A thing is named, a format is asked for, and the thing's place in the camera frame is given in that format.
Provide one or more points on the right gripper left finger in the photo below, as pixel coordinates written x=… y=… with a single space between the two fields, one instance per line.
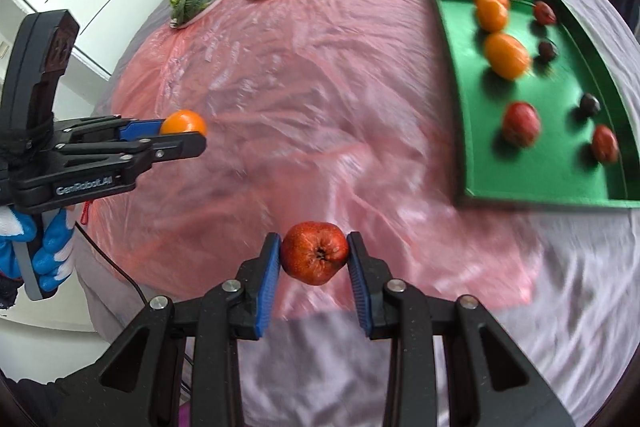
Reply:
x=136 y=382

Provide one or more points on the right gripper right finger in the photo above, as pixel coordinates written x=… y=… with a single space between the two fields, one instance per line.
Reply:
x=362 y=286

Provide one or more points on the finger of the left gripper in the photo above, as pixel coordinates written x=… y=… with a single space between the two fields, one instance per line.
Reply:
x=106 y=129
x=101 y=151

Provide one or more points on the orange persimmon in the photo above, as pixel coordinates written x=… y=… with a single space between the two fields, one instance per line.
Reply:
x=183 y=121

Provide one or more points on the red apple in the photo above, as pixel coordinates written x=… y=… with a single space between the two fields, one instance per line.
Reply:
x=313 y=252

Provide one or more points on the left blue gloved hand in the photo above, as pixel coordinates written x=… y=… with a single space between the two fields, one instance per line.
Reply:
x=37 y=256

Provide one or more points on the pink plastic sheet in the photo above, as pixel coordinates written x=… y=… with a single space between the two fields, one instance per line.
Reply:
x=316 y=110

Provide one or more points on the patterned white plate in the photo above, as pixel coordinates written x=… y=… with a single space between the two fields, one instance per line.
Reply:
x=205 y=1

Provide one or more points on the green rectangular tray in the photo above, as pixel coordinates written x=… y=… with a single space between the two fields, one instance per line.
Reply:
x=559 y=170

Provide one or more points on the dark purple plum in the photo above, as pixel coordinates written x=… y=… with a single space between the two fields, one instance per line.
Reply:
x=589 y=105

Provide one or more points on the orange mandarin tray middle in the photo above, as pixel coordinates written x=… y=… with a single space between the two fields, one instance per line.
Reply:
x=507 y=57

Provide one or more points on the dark plum in tray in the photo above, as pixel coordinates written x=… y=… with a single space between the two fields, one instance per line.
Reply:
x=547 y=51

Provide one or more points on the small orange mandarin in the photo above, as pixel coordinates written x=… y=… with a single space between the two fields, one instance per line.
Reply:
x=491 y=15

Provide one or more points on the red plum tray far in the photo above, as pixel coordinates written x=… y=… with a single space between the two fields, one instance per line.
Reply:
x=543 y=14

